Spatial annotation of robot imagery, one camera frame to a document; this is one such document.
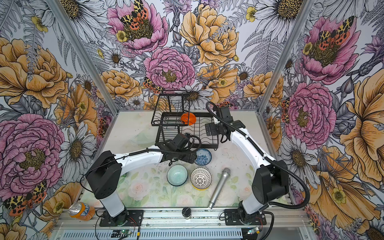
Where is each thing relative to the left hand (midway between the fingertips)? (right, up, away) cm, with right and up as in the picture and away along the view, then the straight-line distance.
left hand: (187, 158), depth 88 cm
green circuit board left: (-28, -31, -17) cm, 45 cm away
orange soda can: (-46, -19, -21) cm, 54 cm away
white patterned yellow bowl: (+8, -10, -5) cm, 14 cm away
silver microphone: (+21, -9, -3) cm, 23 cm away
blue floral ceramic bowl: (+10, -1, +6) cm, 12 cm away
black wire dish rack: (-13, +28, +25) cm, 40 cm away
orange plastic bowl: (-4, +24, +22) cm, 33 cm away
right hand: (+16, +16, -2) cm, 22 cm away
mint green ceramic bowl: (-6, -9, -3) cm, 11 cm away
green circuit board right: (+33, -30, -17) cm, 48 cm away
